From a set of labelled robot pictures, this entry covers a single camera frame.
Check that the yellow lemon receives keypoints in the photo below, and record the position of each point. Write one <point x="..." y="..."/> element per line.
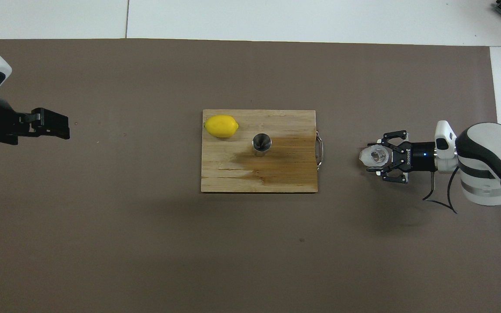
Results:
<point x="221" y="126"/>

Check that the clear plastic cup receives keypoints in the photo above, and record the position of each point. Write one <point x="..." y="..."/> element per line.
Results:
<point x="374" y="156"/>

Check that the wooden cutting board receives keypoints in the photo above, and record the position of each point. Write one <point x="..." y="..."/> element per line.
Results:
<point x="276" y="174"/>

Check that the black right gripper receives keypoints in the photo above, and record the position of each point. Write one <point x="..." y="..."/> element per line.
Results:
<point x="418" y="156"/>

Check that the brown paper table mat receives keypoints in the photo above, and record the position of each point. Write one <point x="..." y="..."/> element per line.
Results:
<point x="146" y="252"/>

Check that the steel double jigger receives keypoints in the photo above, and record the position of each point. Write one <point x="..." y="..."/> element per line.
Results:
<point x="262" y="142"/>

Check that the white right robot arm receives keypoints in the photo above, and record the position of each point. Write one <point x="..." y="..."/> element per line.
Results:
<point x="485" y="148"/>

